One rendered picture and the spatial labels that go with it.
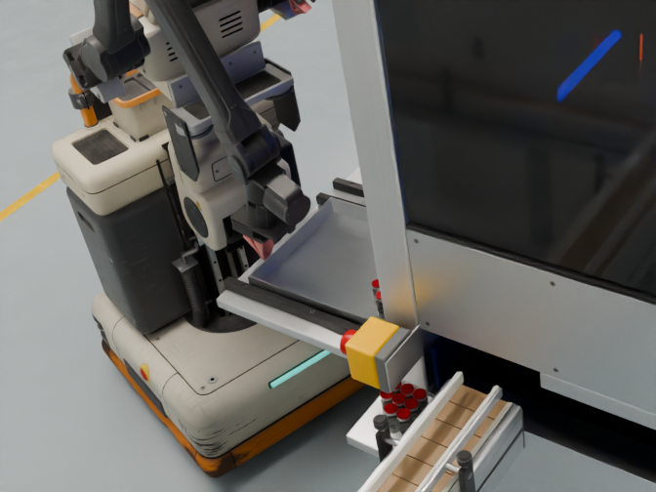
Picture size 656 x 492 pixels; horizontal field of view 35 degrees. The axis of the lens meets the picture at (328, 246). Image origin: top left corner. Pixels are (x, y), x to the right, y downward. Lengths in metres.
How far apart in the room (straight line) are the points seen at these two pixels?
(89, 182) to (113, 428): 0.81
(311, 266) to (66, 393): 1.41
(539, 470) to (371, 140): 0.59
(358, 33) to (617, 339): 0.50
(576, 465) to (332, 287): 0.55
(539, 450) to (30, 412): 1.89
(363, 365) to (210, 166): 0.88
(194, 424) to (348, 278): 0.84
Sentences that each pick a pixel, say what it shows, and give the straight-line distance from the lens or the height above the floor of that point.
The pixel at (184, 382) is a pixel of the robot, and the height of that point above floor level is 0.28.
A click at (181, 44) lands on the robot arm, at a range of 1.67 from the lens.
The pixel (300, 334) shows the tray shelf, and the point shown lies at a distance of 1.79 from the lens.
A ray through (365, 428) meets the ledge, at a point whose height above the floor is 0.88.
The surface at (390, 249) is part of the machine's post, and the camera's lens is 1.48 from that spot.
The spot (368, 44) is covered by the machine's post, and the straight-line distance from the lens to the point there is 1.30.
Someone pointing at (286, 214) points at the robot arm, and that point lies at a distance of 1.72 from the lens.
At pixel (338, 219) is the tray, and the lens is 2.02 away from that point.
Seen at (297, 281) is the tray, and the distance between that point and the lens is 1.89.
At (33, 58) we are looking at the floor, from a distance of 5.15.
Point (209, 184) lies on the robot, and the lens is 2.32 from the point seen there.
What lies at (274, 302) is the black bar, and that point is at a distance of 1.84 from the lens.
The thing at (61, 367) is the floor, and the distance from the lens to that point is 3.27.
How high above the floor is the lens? 2.07
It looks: 37 degrees down
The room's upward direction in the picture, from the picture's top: 11 degrees counter-clockwise
